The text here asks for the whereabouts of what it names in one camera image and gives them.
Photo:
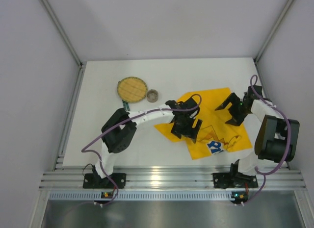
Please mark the aluminium frame post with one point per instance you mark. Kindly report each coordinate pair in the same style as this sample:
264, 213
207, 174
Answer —
51, 13
274, 29

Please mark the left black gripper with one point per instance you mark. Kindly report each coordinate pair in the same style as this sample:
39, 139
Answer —
186, 129

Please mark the round woven bamboo plate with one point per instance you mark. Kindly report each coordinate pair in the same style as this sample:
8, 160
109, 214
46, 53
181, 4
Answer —
132, 89

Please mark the perforated metal cable duct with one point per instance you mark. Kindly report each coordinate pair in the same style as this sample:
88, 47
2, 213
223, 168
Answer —
148, 196

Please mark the speckled ceramic cup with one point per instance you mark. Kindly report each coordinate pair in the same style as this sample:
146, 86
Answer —
152, 95

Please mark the aluminium front rail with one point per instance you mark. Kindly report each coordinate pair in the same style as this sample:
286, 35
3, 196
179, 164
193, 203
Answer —
167, 178

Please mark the right aluminium frame post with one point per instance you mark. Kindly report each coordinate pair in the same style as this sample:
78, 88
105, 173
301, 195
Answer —
274, 29

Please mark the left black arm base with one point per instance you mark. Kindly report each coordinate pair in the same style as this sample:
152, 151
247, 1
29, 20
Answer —
93, 181

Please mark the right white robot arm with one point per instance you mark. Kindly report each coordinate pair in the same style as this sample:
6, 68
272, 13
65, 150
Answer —
277, 138

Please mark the left aluminium frame post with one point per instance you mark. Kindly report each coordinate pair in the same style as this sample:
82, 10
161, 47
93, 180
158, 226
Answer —
51, 13

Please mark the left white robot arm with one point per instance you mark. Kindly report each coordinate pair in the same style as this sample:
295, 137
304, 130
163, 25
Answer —
119, 130

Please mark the green handled fork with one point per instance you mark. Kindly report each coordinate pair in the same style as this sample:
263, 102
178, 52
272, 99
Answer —
126, 106

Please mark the yellow cartoon print cloth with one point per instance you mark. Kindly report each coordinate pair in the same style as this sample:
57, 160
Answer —
215, 136

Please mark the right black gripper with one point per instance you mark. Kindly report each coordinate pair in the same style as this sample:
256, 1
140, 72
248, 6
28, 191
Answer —
235, 109

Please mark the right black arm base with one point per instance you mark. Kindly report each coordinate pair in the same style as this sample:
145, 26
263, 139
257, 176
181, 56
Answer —
227, 180

